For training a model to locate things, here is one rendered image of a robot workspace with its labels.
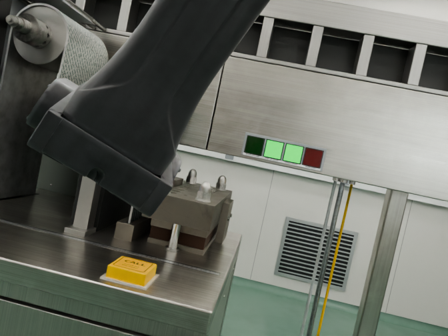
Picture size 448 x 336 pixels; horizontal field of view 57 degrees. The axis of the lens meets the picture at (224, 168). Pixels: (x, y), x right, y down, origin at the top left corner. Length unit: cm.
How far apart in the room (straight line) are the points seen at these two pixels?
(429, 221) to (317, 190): 95
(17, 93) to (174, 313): 75
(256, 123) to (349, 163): 31
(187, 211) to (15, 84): 57
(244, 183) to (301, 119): 238
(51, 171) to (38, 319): 71
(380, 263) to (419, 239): 236
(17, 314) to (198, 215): 39
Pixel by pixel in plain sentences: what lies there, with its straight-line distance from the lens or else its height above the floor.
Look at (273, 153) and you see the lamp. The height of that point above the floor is 117.
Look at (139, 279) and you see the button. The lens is 74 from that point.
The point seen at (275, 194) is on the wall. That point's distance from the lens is 361.
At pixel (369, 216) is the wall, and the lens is 372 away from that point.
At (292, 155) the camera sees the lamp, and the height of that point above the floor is 118.
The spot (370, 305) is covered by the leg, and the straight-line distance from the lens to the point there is 155.
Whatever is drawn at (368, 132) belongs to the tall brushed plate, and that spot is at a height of 129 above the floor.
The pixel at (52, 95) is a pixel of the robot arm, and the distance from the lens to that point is 31.
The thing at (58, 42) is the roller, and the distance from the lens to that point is 111.
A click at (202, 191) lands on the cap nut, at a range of 94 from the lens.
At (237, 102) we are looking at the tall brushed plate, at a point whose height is 130.
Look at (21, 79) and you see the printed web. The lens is 122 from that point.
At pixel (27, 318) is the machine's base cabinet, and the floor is 79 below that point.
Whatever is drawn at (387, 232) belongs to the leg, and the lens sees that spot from 150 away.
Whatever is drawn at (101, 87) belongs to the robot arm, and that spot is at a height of 118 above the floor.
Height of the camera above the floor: 116
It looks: 3 degrees down
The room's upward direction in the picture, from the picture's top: 12 degrees clockwise
